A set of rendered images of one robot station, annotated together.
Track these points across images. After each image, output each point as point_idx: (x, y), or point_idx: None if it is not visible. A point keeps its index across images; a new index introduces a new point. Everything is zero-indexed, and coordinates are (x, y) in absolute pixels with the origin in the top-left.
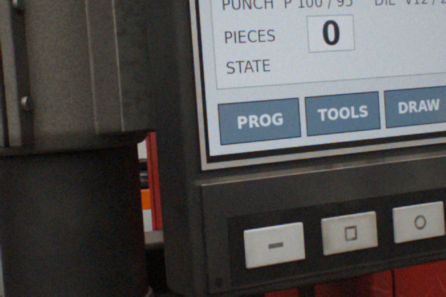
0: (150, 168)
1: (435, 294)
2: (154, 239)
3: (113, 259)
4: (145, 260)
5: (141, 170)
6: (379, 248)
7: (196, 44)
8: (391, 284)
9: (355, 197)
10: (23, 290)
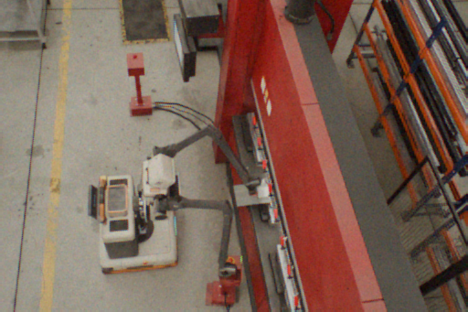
0: None
1: (220, 85)
2: (219, 51)
3: None
4: None
5: (428, 88)
6: (175, 52)
7: (174, 33)
8: (219, 79)
9: (175, 48)
10: None
